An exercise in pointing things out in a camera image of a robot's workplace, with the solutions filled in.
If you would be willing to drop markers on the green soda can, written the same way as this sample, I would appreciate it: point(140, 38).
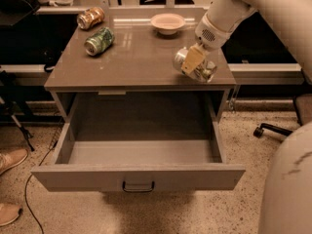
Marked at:
point(99, 42)

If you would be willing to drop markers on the black tripod stand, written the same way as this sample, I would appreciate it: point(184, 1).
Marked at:
point(9, 108)

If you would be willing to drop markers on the beige shoe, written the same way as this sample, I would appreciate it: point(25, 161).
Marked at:
point(9, 213)
point(12, 159)

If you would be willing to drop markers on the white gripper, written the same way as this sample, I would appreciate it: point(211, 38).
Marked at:
point(210, 33)

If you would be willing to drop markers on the grey drawer cabinet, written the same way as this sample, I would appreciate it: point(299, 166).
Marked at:
point(138, 60)

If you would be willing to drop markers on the beige shoe upper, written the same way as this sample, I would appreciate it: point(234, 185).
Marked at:
point(12, 159)

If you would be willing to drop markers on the open grey top drawer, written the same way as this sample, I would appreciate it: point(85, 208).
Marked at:
point(169, 138)

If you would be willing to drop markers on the orange brown soda can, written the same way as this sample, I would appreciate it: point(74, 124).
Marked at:
point(90, 18)

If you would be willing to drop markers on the beige shoe lower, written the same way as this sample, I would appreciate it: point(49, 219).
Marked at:
point(9, 213)

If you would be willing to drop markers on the black drawer handle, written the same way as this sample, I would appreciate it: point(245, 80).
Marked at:
point(138, 187)

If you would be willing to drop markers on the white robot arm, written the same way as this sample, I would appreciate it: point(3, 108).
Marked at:
point(286, 206)

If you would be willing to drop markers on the white bowl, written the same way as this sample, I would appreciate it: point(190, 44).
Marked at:
point(167, 24)

